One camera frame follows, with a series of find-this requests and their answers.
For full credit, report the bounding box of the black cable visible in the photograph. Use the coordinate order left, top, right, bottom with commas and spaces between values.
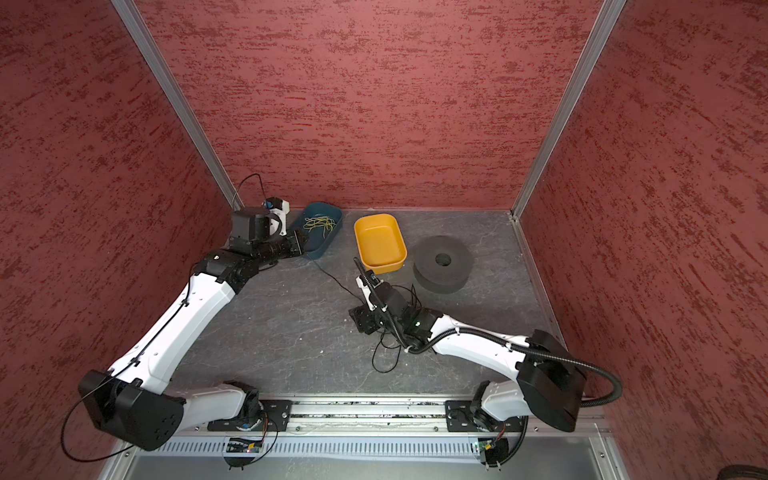
311, 259, 433, 374

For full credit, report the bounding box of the grey cable spool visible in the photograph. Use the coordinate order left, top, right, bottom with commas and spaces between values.
413, 236, 474, 294

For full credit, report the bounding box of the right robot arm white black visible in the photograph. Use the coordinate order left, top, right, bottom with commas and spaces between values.
350, 258, 586, 432

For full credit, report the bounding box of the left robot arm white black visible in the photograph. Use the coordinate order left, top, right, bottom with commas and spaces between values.
78, 230, 307, 451

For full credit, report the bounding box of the teal plastic bin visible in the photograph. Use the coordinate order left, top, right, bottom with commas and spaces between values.
290, 202, 343, 260

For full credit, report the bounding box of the yellow plastic bin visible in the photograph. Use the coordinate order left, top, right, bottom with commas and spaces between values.
354, 213, 408, 275

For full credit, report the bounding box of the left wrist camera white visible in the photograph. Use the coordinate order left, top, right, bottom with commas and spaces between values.
264, 197, 290, 236

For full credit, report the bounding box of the yellow thin cable bundle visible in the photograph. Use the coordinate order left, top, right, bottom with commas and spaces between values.
302, 215, 338, 238

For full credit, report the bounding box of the aluminium front rail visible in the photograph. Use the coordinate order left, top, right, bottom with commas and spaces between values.
173, 394, 611, 437

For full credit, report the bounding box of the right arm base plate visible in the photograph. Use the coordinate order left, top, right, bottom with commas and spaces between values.
444, 400, 522, 433

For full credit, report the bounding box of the left aluminium corner post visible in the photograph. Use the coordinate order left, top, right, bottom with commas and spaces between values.
111, 0, 243, 209

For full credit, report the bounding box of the aluminium corner post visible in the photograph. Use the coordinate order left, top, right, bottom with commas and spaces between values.
510, 0, 626, 222
111, 0, 243, 209

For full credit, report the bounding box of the white vented cable duct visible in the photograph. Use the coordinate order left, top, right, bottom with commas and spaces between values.
138, 436, 479, 463

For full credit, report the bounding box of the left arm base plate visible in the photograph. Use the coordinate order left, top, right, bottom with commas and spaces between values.
206, 399, 293, 433

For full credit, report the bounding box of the right aluminium corner post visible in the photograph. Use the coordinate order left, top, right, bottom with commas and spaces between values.
510, 0, 626, 222

